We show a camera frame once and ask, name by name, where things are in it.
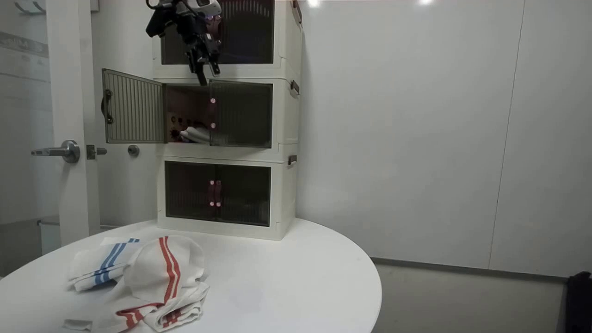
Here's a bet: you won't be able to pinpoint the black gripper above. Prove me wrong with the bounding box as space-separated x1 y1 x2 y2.
175 6 223 88

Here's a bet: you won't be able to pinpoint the white cabinet unit, cardboard-topped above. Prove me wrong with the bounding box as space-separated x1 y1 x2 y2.
149 0 304 84

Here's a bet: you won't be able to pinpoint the white cabinet unit holding cloths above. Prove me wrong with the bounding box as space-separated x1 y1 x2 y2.
150 76 304 163

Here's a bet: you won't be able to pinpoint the white room door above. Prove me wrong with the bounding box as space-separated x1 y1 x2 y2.
45 0 101 247

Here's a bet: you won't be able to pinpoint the silver door latch plate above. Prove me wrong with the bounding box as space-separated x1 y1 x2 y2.
84 143 110 162

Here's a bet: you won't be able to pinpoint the white cabinet unit on table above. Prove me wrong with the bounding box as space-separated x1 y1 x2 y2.
156 156 298 243

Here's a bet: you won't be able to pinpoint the white folded cloth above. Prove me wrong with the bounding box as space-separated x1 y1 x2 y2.
178 125 213 147

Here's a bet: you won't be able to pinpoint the red striped white towel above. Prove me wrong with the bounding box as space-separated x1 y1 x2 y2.
64 234 210 333

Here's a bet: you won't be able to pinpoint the blue striped white towel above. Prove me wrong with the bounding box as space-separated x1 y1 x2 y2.
65 237 143 295

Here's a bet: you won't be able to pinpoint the black floor object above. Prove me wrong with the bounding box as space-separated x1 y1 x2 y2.
563 271 592 333

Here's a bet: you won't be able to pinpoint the dark cabinet door, black handle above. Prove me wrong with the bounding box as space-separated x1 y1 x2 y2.
101 67 167 147

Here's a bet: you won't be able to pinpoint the silver door lever handle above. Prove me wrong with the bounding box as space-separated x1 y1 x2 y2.
30 139 82 167

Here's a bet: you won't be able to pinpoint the metal wall hooks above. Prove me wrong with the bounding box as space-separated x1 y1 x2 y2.
14 0 47 17

